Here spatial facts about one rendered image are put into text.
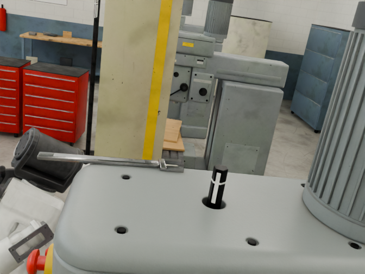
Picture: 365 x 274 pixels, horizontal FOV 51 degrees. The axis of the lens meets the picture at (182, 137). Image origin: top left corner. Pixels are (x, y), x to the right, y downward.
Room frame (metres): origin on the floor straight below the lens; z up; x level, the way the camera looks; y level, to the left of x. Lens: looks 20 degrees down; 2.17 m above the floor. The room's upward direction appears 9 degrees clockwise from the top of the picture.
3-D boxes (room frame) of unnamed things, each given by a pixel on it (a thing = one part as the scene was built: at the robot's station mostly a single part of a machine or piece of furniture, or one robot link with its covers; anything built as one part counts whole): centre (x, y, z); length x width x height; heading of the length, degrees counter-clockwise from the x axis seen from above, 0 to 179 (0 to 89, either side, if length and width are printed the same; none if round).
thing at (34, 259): (0.47, 0.19, 1.76); 0.04 x 0.03 x 0.04; 9
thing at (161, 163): (0.59, 0.11, 1.89); 0.24 x 0.04 x 0.01; 101
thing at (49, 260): (0.48, 0.16, 1.76); 0.06 x 0.02 x 0.06; 9
